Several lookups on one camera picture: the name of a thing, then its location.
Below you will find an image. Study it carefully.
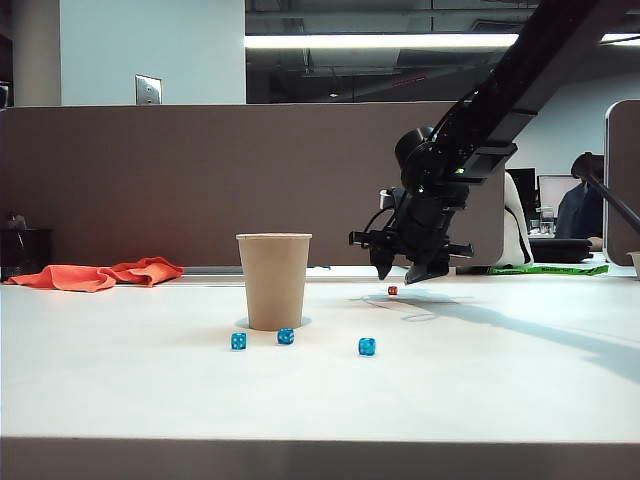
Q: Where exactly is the white chair back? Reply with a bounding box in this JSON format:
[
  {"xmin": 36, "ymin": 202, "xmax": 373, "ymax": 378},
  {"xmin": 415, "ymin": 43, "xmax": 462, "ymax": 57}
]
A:
[{"xmin": 502, "ymin": 172, "xmax": 534, "ymax": 266}]

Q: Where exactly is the brown paper cup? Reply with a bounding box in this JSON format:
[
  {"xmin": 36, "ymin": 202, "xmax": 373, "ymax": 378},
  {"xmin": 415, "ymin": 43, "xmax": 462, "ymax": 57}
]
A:
[{"xmin": 235, "ymin": 232, "xmax": 313, "ymax": 332}]

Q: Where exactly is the black computer monitor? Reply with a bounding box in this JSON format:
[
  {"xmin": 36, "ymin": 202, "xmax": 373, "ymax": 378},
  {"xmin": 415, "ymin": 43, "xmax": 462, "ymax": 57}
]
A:
[{"xmin": 510, "ymin": 168, "xmax": 537, "ymax": 221}]

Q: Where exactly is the black camera cable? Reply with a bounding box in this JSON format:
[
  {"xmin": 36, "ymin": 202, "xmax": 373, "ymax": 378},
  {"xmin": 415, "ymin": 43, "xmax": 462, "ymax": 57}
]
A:
[{"xmin": 362, "ymin": 206, "xmax": 397, "ymax": 236}]

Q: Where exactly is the brown foreground board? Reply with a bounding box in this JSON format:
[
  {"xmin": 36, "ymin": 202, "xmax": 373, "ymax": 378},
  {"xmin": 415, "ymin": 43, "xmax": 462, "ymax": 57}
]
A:
[{"xmin": 0, "ymin": 437, "xmax": 640, "ymax": 480}]

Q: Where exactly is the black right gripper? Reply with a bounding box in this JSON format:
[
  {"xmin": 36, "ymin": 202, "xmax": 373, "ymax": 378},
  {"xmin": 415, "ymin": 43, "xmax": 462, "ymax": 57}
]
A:
[{"xmin": 348, "ymin": 191, "xmax": 475, "ymax": 287}]

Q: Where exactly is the long ceiling light strip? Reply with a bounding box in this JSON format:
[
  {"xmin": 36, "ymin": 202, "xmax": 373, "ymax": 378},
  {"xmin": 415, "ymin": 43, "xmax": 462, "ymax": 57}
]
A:
[{"xmin": 244, "ymin": 33, "xmax": 640, "ymax": 50}]

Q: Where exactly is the green tape strip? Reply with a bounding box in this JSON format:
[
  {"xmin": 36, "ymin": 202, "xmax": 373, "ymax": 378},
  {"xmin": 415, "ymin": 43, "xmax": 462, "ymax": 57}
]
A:
[{"xmin": 488, "ymin": 263, "xmax": 609, "ymax": 277}]

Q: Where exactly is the black flat case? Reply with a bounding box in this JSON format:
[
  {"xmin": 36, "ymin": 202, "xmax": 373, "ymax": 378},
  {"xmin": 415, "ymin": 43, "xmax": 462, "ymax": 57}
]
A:
[{"xmin": 528, "ymin": 238, "xmax": 594, "ymax": 264}]

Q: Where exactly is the metal wall switch plate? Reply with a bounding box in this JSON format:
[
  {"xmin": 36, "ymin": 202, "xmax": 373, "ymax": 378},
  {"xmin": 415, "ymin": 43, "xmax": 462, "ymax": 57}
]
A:
[{"xmin": 134, "ymin": 74, "xmax": 163, "ymax": 106}]

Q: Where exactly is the brown desk partition panel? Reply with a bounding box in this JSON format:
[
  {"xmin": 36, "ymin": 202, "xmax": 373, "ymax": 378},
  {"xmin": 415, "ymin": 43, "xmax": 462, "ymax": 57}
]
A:
[
  {"xmin": 0, "ymin": 102, "xmax": 505, "ymax": 269},
  {"xmin": 603, "ymin": 98, "xmax": 640, "ymax": 267}
]

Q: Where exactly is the monitor with white screen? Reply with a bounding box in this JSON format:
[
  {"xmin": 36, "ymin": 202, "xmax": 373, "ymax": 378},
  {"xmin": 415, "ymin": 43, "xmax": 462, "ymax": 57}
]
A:
[{"xmin": 537, "ymin": 174, "xmax": 581, "ymax": 210}]

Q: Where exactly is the black diagonal pole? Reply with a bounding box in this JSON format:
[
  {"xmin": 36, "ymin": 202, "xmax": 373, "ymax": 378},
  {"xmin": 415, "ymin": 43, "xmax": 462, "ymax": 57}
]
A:
[{"xmin": 582, "ymin": 167, "xmax": 640, "ymax": 229}]

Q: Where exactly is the orange cloth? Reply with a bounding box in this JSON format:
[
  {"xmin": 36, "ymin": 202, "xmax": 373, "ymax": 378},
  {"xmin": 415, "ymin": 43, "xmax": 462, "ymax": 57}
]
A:
[{"xmin": 4, "ymin": 257, "xmax": 185, "ymax": 294}]

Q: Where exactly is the seated person in dark jacket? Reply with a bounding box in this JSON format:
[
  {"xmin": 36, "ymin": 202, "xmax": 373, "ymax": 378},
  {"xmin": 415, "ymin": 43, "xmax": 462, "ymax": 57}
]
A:
[{"xmin": 555, "ymin": 152, "xmax": 605, "ymax": 251}]

